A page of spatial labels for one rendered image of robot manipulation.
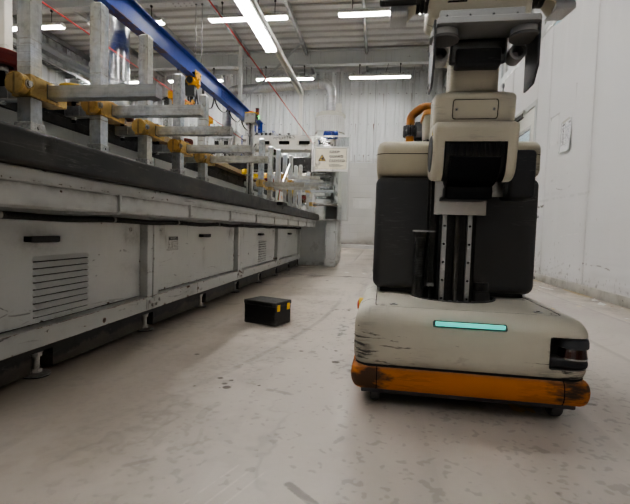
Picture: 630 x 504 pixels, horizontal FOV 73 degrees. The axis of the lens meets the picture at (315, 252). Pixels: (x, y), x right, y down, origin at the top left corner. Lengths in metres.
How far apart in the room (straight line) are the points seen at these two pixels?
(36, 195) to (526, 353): 1.31
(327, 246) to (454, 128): 4.60
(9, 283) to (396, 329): 1.12
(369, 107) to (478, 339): 11.51
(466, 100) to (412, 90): 11.34
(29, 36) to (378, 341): 1.13
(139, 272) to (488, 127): 1.54
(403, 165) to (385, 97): 11.07
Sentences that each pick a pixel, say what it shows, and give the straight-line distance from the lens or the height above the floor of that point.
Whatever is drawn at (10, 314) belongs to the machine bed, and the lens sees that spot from 1.54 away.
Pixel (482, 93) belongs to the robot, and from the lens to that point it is 1.33.
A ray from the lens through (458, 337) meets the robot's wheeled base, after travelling 1.23.
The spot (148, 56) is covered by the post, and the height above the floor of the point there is 1.07.
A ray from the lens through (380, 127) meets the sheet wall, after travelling 12.37.
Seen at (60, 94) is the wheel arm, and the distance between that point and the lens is 1.24.
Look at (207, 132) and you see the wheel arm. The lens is 1.59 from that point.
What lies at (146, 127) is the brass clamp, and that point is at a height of 0.83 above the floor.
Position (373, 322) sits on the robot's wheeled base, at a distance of 1.20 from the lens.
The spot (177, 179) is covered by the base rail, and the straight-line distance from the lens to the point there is 1.76.
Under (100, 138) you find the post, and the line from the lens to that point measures 1.41.
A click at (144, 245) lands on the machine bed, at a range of 2.06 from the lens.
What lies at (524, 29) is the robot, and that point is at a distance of 1.30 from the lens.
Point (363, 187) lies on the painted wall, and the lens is 12.08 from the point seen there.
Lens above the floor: 0.49
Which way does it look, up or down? 3 degrees down
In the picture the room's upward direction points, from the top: 2 degrees clockwise
